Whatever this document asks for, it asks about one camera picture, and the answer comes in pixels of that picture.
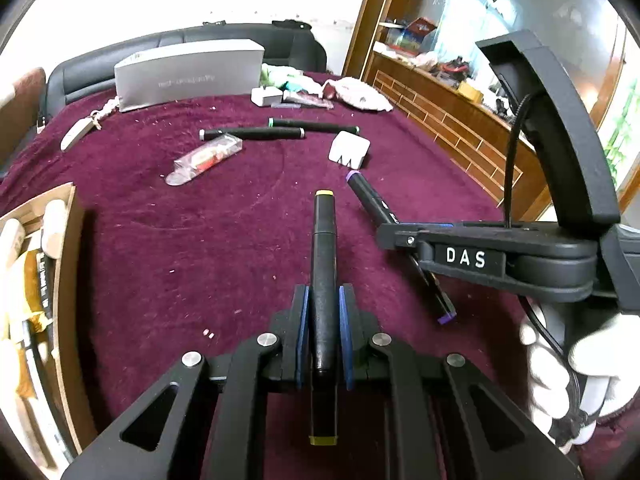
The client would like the black marker grey cap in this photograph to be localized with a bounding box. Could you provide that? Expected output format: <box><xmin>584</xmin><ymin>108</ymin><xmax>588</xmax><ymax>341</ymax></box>
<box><xmin>198</xmin><ymin>127</ymin><xmax>306</xmax><ymax>142</ymax></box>

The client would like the green cloth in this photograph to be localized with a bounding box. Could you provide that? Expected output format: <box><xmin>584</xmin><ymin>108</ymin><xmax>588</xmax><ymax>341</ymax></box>
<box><xmin>259</xmin><ymin>63</ymin><xmax>321</xmax><ymax>94</ymax></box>

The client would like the floral pink cloth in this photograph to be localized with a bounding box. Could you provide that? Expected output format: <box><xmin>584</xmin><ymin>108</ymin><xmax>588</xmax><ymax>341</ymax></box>
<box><xmin>322</xmin><ymin>77</ymin><xmax>396</xmax><ymax>112</ymax></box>

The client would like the black braided cable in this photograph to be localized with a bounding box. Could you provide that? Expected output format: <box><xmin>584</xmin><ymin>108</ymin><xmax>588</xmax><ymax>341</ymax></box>
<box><xmin>502</xmin><ymin>94</ymin><xmax>532</xmax><ymax>229</ymax></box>

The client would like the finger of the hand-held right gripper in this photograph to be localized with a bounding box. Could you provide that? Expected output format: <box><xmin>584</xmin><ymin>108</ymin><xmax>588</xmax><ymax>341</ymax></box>
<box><xmin>375</xmin><ymin>220</ymin><xmax>467</xmax><ymax>261</ymax></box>

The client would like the plain white bottle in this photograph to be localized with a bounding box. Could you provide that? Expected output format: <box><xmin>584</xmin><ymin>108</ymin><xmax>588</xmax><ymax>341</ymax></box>
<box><xmin>40</xmin><ymin>198</ymin><xmax>69</xmax><ymax>261</ymax></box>

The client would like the colourful box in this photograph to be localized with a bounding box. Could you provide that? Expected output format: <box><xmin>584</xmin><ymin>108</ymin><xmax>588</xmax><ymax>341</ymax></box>
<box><xmin>384</xmin><ymin>17</ymin><xmax>441</xmax><ymax>54</ymax></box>

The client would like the white tube red print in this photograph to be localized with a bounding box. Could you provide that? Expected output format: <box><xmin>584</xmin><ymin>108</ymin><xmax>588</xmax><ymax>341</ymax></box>
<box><xmin>328</xmin><ymin>130</ymin><xmax>372</xmax><ymax>170</ymax></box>

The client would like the brown armchair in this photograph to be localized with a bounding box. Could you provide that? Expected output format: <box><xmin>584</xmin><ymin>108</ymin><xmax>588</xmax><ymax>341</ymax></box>
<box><xmin>0</xmin><ymin>66</ymin><xmax>47</xmax><ymax>177</ymax></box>

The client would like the clear packet dark red item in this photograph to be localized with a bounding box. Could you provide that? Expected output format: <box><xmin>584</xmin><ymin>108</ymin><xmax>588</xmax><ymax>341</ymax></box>
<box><xmin>282</xmin><ymin>88</ymin><xmax>335</xmax><ymax>110</ymax></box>

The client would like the wooden door frame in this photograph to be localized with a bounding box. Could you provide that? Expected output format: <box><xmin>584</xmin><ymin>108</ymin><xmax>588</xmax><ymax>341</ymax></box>
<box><xmin>342</xmin><ymin>0</ymin><xmax>424</xmax><ymax>79</ymax></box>

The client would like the black marker green cap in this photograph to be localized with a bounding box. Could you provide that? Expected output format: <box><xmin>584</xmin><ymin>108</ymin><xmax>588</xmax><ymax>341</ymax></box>
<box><xmin>267</xmin><ymin>116</ymin><xmax>362</xmax><ymax>136</ymax></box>

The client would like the black leather sofa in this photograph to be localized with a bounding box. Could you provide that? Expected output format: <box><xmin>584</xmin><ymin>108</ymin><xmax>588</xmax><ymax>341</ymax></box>
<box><xmin>44</xmin><ymin>22</ymin><xmax>329</xmax><ymax>109</ymax></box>

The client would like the cardboard tray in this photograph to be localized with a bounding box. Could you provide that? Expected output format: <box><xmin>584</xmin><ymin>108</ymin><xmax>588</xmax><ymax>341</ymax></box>
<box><xmin>0</xmin><ymin>182</ymin><xmax>99</xmax><ymax>472</ymax></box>

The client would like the grey cardboard box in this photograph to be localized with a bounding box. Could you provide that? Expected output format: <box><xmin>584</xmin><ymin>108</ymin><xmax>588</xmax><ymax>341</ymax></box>
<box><xmin>113</xmin><ymin>38</ymin><xmax>266</xmax><ymax>114</ymax></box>

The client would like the person's right hand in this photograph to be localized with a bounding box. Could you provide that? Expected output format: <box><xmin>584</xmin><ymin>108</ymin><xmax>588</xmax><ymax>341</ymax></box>
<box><xmin>519</xmin><ymin>304</ymin><xmax>640</xmax><ymax>455</ymax></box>

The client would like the green bamboo picture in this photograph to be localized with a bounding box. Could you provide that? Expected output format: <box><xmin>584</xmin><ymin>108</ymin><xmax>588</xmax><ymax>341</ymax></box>
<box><xmin>601</xmin><ymin>94</ymin><xmax>640</xmax><ymax>182</ymax></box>

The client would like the black marker pale yellow cap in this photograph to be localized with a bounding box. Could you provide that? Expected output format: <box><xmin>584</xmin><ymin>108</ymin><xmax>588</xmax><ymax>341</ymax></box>
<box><xmin>34</xmin><ymin>252</ymin><xmax>54</xmax><ymax>322</ymax></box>

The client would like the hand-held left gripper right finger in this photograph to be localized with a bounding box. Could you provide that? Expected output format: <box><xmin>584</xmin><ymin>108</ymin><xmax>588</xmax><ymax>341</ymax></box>
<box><xmin>339</xmin><ymin>284</ymin><xmax>584</xmax><ymax>480</ymax></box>

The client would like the yellow packet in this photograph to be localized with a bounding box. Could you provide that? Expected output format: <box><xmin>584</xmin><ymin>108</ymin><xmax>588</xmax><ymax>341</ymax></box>
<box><xmin>9</xmin><ymin>250</ymin><xmax>55</xmax><ymax>396</ymax></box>

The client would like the black marker dark yellow cap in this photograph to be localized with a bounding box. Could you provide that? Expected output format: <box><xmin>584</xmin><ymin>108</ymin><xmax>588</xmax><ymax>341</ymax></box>
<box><xmin>307</xmin><ymin>188</ymin><xmax>341</xmax><ymax>447</ymax></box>

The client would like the black marker purple cap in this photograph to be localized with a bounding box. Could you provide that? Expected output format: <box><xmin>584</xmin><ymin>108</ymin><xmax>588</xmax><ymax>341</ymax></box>
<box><xmin>344</xmin><ymin>169</ymin><xmax>459</xmax><ymax>326</ymax></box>

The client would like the white charger plug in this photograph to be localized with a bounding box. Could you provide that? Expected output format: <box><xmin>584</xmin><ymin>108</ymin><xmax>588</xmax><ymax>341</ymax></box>
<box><xmin>250</xmin><ymin>85</ymin><xmax>282</xmax><ymax>107</ymax></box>

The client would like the white key fob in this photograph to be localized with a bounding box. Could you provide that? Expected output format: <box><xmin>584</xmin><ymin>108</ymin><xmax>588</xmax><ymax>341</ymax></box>
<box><xmin>59</xmin><ymin>115</ymin><xmax>96</xmax><ymax>152</ymax></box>

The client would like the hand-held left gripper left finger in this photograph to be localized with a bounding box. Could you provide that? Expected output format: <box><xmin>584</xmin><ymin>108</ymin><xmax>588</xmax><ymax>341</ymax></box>
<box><xmin>59</xmin><ymin>284</ymin><xmax>312</xmax><ymax>480</ymax></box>

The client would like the brown tiled counter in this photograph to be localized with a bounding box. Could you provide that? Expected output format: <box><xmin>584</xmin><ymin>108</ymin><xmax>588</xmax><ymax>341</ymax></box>
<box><xmin>362</xmin><ymin>52</ymin><xmax>557</xmax><ymax>209</ymax></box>

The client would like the white bottle green label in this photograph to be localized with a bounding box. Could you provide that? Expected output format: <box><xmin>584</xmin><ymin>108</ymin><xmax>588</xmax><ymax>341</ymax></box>
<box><xmin>0</xmin><ymin>219</ymin><xmax>26</xmax><ymax>291</ymax></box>

